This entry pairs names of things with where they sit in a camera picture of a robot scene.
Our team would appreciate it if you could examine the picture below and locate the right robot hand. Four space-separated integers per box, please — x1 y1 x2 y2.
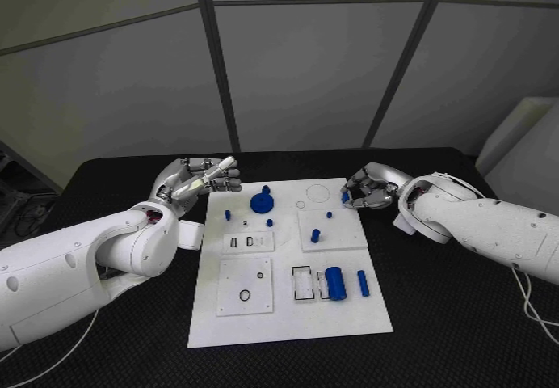
340 162 415 210

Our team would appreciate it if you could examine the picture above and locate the white cable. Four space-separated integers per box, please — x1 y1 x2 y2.
510 268 559 345
0 309 101 388

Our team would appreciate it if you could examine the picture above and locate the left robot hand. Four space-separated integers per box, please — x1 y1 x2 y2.
150 155 243 219

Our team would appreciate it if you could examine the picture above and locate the blue gear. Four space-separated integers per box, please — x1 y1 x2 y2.
249 185 276 214

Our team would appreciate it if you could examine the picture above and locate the white task board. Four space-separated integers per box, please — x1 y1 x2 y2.
186 177 393 349

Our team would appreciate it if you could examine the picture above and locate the thick blue cylinder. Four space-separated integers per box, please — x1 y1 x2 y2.
325 266 348 302

